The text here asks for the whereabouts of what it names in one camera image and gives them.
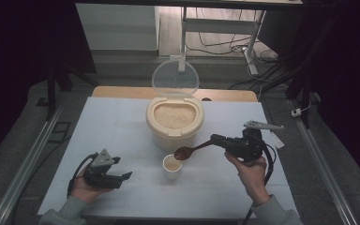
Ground black stand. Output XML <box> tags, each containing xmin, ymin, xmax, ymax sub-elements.
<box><xmin>284</xmin><ymin>59</ymin><xmax>318</xmax><ymax>129</ymax></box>
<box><xmin>37</xmin><ymin>60</ymin><xmax>98</xmax><ymax>122</ymax></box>

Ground brown wooden spoon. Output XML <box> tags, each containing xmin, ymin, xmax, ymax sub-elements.
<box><xmin>173</xmin><ymin>140</ymin><xmax>215</xmax><ymax>162</ymax></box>

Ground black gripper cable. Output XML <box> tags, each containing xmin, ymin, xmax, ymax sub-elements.
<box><xmin>243</xmin><ymin>141</ymin><xmax>278</xmax><ymax>225</ymax></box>
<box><xmin>67</xmin><ymin>152</ymin><xmax>99</xmax><ymax>199</ymax></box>

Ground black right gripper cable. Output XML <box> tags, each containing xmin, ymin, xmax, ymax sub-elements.
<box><xmin>243</xmin><ymin>141</ymin><xmax>278</xmax><ymax>225</ymax></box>

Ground white cabinet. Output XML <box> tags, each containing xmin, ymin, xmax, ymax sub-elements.
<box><xmin>75</xmin><ymin>3</ymin><xmax>159</xmax><ymax>52</ymax></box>

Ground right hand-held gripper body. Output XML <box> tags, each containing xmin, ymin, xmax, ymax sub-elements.
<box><xmin>227</xmin><ymin>120</ymin><xmax>285</xmax><ymax>164</ymax></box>

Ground person's left hand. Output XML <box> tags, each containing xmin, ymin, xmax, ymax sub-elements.
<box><xmin>70</xmin><ymin>173</ymin><xmax>114</xmax><ymax>204</ymax></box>

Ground white label tag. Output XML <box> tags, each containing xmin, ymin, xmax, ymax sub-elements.
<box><xmin>269</xmin><ymin>130</ymin><xmax>286</xmax><ymax>150</ymax></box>

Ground white cup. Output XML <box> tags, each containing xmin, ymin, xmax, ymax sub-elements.
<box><xmin>162</xmin><ymin>154</ymin><xmax>184</xmax><ymax>181</ymax></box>

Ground cream rice container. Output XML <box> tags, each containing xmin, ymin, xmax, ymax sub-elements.
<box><xmin>145</xmin><ymin>96</ymin><xmax>205</xmax><ymax>153</ymax></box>

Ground wooden table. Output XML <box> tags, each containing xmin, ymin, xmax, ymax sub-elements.
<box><xmin>91</xmin><ymin>85</ymin><xmax>259</xmax><ymax>103</ymax></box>

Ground metal floor rail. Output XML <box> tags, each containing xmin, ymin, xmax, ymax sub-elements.
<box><xmin>288</xmin><ymin>98</ymin><xmax>360</xmax><ymax>225</ymax></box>
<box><xmin>0</xmin><ymin>102</ymin><xmax>68</xmax><ymax>225</ymax></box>

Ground clear container lid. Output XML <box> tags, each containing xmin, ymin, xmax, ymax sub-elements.
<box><xmin>151</xmin><ymin>54</ymin><xmax>201</xmax><ymax>98</ymax></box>

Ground white desk frame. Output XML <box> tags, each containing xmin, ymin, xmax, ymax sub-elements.
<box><xmin>177</xmin><ymin>5</ymin><xmax>267</xmax><ymax>77</ymax></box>

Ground white table cover sheet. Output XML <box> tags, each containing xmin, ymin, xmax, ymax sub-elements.
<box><xmin>37</xmin><ymin>96</ymin><xmax>300</xmax><ymax>219</ymax></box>

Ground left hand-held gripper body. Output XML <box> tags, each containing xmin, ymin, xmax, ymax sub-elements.
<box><xmin>82</xmin><ymin>148</ymin><xmax>117</xmax><ymax>189</ymax></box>

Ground uncooked rice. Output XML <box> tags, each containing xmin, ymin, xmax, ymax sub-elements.
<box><xmin>153</xmin><ymin>102</ymin><xmax>198</xmax><ymax>130</ymax></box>
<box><xmin>165</xmin><ymin>161</ymin><xmax>182</xmax><ymax>172</ymax></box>

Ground person's right hand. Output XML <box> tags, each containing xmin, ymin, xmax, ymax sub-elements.
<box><xmin>223</xmin><ymin>152</ymin><xmax>272</xmax><ymax>206</ymax></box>

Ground black floor cables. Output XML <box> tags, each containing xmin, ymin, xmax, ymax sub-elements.
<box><xmin>186</xmin><ymin>7</ymin><xmax>292</xmax><ymax>92</ymax></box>

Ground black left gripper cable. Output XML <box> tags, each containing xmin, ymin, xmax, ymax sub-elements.
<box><xmin>67</xmin><ymin>152</ymin><xmax>99</xmax><ymax>199</ymax></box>

